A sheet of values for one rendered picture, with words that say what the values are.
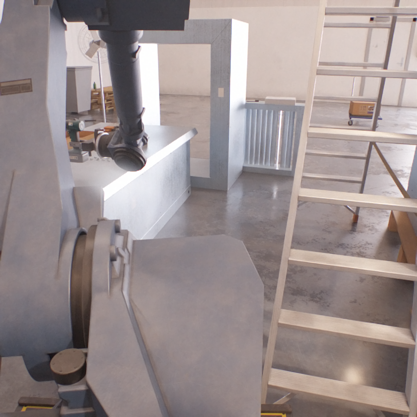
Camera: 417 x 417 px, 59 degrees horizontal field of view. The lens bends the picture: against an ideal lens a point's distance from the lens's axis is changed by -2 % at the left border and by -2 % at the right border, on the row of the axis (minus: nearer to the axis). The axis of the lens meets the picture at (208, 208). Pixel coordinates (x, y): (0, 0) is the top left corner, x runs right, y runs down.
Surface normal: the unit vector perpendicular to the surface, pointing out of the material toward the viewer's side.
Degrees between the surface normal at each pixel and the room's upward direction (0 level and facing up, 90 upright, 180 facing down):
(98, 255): 29
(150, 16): 136
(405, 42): 90
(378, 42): 90
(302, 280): 0
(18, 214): 39
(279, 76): 90
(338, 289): 0
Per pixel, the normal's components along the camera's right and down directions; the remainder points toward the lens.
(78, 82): 0.93, 0.25
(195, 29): -0.31, 0.37
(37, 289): 0.11, -0.38
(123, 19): 0.10, 0.93
